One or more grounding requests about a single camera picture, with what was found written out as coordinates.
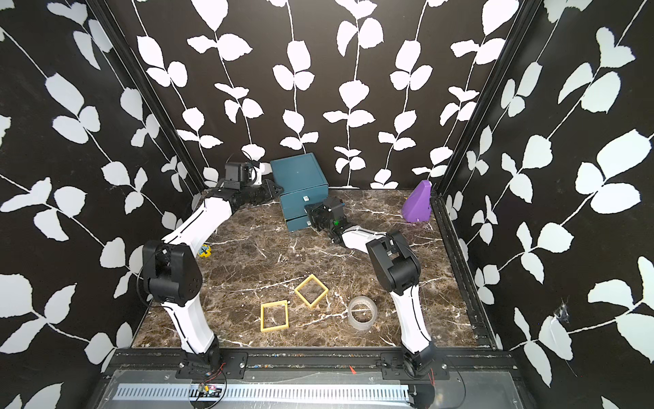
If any teal drawer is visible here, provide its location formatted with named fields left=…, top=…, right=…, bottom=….
left=280, top=185, right=329, bottom=207
left=280, top=194, right=325, bottom=220
left=285, top=215, right=312, bottom=232

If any yellow brooch box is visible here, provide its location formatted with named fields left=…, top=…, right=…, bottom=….
left=294, top=274, right=329, bottom=308
left=260, top=300, right=290, bottom=332

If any teal top drawer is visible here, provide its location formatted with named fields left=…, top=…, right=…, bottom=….
left=280, top=185, right=329, bottom=207

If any teal bottom drawer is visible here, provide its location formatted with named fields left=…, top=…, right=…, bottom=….
left=285, top=215, right=312, bottom=232

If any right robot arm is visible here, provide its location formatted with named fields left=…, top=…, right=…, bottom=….
left=305, top=196, right=437, bottom=378

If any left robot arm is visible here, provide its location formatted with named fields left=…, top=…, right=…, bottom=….
left=141, top=179, right=284, bottom=369

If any teal drawer cabinet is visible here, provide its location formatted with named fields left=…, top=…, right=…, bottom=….
left=269, top=152, right=330, bottom=233

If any small yellow blue toy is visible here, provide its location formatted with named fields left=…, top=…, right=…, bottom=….
left=199, top=245, right=211, bottom=258

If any purple wedge block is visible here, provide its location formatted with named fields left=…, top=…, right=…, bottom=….
left=401, top=180, right=432, bottom=223

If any clear tape roll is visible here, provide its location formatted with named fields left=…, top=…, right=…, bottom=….
left=347, top=296, right=378, bottom=332

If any white perforated strip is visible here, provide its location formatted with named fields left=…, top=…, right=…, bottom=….
left=110, top=383, right=413, bottom=404

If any small circuit board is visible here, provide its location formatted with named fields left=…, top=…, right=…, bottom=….
left=189, top=383, right=225, bottom=402

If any black front rail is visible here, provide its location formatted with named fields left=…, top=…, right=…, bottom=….
left=104, top=347, right=521, bottom=382

